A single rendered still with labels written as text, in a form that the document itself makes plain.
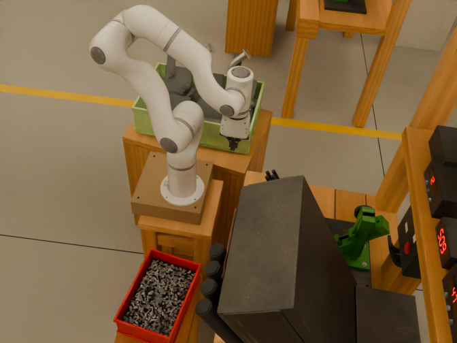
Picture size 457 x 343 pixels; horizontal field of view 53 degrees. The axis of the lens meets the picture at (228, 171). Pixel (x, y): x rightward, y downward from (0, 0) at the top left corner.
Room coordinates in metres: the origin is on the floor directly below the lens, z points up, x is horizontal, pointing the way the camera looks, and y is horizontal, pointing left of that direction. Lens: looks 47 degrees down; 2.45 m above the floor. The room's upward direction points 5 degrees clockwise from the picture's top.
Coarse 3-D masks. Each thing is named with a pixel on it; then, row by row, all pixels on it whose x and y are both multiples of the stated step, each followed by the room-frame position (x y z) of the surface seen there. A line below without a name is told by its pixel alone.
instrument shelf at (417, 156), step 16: (416, 128) 1.10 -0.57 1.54; (416, 144) 1.02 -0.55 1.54; (416, 160) 0.95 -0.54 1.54; (416, 176) 0.89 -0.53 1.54; (416, 192) 0.83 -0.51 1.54; (416, 208) 0.78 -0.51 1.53; (416, 224) 0.74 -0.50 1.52; (432, 224) 0.72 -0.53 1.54; (416, 240) 0.69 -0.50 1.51; (432, 240) 0.67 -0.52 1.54; (432, 256) 0.63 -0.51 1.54; (432, 272) 0.58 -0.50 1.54; (432, 288) 0.54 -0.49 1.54; (432, 304) 0.50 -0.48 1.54; (432, 320) 0.47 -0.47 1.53; (432, 336) 0.43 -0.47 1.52; (448, 336) 0.43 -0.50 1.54
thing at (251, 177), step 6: (246, 174) 1.42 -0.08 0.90; (252, 174) 1.42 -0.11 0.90; (258, 174) 1.43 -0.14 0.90; (264, 174) 1.43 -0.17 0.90; (246, 180) 1.38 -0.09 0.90; (252, 180) 1.39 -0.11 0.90; (258, 180) 1.39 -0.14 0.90; (264, 180) 1.39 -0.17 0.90; (216, 336) 0.65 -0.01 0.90; (216, 342) 0.63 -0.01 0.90; (222, 342) 0.63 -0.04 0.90
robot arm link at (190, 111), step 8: (184, 104) 1.33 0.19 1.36; (192, 104) 1.33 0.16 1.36; (176, 112) 1.28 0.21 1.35; (184, 112) 1.28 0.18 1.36; (192, 112) 1.29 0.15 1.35; (200, 112) 1.32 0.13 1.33; (184, 120) 1.24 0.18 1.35; (192, 120) 1.26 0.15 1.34; (200, 120) 1.29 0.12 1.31; (192, 128) 1.24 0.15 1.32; (200, 128) 1.30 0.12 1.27; (200, 136) 1.30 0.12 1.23; (192, 144) 1.27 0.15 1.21; (168, 152) 1.24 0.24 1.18; (184, 152) 1.24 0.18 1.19; (192, 152) 1.24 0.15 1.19; (168, 160) 1.23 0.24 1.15; (176, 160) 1.21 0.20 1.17; (184, 160) 1.21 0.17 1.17; (192, 160) 1.23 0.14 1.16; (176, 168) 1.21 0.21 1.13; (184, 168) 1.21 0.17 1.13
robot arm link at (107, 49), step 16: (112, 32) 1.29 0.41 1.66; (128, 32) 1.33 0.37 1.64; (96, 48) 1.22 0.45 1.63; (112, 48) 1.23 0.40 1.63; (112, 64) 1.21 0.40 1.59; (128, 64) 1.24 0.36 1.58; (144, 64) 1.29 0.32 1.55; (128, 80) 1.26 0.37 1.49; (144, 80) 1.25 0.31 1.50; (160, 80) 1.29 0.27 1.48; (144, 96) 1.24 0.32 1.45; (160, 96) 1.25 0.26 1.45; (160, 112) 1.22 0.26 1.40; (160, 128) 1.19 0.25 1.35; (176, 128) 1.19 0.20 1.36; (160, 144) 1.17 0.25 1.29; (176, 144) 1.15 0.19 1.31
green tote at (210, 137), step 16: (160, 64) 2.14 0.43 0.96; (192, 80) 2.11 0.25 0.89; (224, 80) 2.09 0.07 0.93; (256, 96) 2.06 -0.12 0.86; (144, 112) 1.74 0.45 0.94; (256, 112) 1.81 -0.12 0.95; (144, 128) 1.74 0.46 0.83; (208, 128) 1.69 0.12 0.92; (208, 144) 1.69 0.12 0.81; (224, 144) 1.68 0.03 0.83; (240, 144) 1.66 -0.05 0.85
